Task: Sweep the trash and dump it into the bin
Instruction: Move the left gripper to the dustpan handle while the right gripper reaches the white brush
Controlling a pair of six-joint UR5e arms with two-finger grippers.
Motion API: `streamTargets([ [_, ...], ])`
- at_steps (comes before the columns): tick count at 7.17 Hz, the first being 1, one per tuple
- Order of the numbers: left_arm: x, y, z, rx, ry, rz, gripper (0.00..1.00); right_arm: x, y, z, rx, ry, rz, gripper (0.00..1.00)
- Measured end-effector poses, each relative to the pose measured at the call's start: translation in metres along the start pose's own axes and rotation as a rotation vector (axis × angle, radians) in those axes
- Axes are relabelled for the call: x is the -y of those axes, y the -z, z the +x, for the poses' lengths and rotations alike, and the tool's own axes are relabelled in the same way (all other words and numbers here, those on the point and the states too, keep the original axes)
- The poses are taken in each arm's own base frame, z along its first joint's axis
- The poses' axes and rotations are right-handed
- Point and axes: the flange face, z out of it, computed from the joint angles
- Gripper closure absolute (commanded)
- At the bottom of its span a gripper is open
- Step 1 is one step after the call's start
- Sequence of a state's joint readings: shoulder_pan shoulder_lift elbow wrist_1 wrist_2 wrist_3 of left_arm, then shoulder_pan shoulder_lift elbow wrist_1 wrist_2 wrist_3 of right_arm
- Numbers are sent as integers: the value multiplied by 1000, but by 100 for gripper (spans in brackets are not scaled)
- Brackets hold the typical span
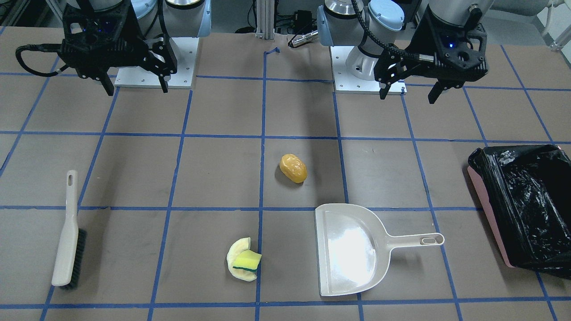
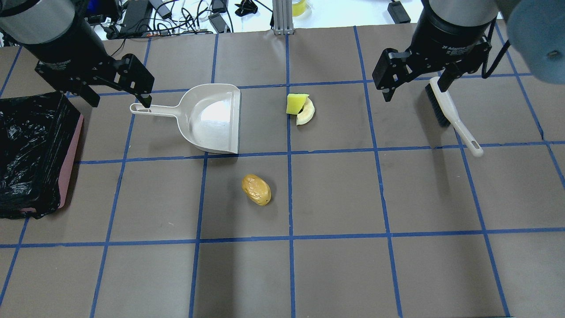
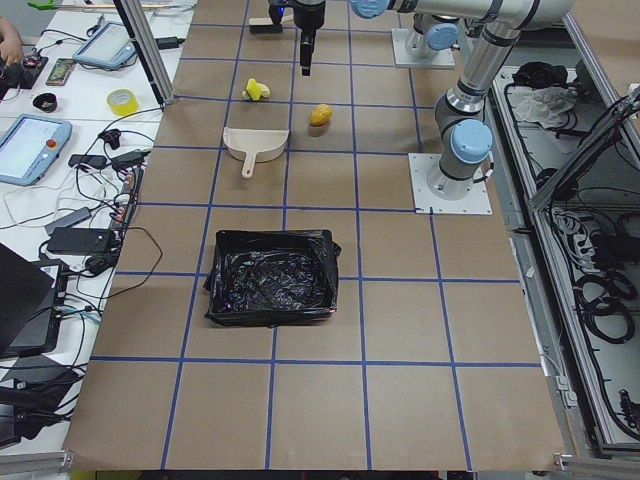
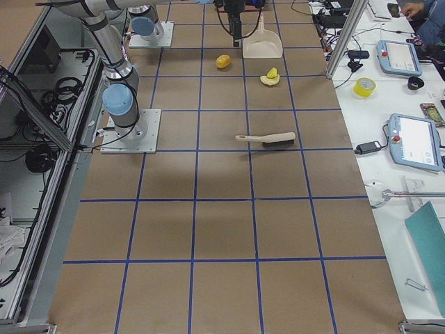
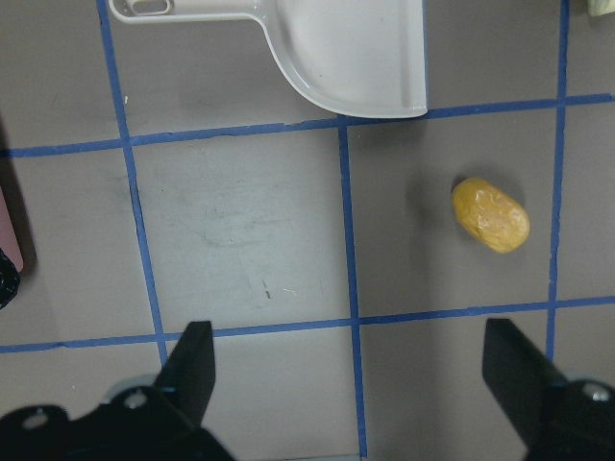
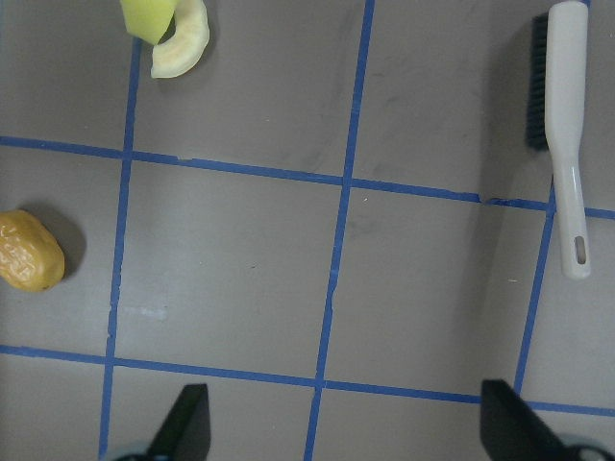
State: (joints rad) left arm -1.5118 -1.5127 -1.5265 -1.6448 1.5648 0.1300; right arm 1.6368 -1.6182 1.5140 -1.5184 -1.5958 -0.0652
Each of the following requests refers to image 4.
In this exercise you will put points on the smartphone with colourful screen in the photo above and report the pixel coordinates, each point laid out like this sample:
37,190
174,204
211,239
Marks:
431,112

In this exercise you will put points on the yellow sponge wedge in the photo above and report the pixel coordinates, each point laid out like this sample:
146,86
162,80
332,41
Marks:
272,73

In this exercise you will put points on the yellow tape roll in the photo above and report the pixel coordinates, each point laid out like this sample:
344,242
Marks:
364,87

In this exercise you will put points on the pale banana-shaped peel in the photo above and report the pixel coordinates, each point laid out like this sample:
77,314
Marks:
269,81

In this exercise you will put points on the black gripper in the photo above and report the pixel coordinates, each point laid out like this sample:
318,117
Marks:
232,8

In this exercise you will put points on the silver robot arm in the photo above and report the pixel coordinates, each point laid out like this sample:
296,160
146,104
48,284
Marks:
120,98
146,24

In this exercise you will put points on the small black bowl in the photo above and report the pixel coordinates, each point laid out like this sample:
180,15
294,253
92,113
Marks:
415,83

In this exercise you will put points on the black power adapter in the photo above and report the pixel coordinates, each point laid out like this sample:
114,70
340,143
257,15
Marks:
368,148

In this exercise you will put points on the teal board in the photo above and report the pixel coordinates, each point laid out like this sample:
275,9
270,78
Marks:
428,236

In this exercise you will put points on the beige plastic dustpan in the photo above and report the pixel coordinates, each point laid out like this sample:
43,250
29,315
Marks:
262,43

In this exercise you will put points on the aluminium frame post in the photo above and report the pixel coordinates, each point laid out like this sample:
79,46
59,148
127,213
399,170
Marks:
349,27

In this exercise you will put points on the white crumpled cloth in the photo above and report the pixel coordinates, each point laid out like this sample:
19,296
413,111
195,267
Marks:
12,236

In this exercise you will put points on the beige hand brush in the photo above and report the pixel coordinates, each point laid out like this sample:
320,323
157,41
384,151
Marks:
270,140

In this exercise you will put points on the orange-yellow toy potato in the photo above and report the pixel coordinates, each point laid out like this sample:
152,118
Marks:
223,61

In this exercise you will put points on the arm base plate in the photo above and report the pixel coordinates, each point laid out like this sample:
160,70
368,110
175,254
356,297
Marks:
143,138
142,42

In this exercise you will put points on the teach pendant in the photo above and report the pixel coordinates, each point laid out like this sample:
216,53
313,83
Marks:
414,142
398,58

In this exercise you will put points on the lower teach pendant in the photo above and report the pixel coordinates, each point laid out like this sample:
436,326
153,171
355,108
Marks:
414,142

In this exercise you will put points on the upper teach pendant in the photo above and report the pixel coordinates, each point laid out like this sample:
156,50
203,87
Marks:
398,58

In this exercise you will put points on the person's hand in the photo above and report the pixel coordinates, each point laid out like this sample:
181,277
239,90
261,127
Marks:
411,10

